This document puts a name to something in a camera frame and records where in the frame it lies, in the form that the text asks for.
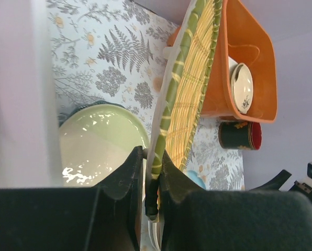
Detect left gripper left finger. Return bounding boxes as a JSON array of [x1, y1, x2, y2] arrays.
[[0, 146, 143, 250]]

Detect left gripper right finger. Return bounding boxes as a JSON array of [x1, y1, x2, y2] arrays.
[[159, 154, 312, 250]]

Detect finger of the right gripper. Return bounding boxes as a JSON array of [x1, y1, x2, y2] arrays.
[[250, 169, 292, 191]]

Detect woven bamboo pattern plate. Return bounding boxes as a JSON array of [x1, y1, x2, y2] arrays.
[[145, 1, 222, 222]]

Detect orange plastic bin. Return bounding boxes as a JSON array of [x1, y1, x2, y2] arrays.
[[163, 1, 277, 123]]

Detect cream and blue plate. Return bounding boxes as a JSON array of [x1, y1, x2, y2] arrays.
[[185, 170, 206, 190]]

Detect red and black mug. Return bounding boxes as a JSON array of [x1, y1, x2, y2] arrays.
[[218, 121, 262, 150]]

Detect cream green floral plate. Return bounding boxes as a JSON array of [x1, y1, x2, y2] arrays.
[[59, 104, 150, 187]]

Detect cream plate with black mark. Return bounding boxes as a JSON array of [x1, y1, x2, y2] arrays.
[[230, 63, 254, 114]]

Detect blue plate under cream plate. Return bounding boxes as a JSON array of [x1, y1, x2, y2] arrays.
[[58, 100, 125, 126]]

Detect floral patterned table mat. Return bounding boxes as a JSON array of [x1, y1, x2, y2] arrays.
[[44, 0, 246, 191]]

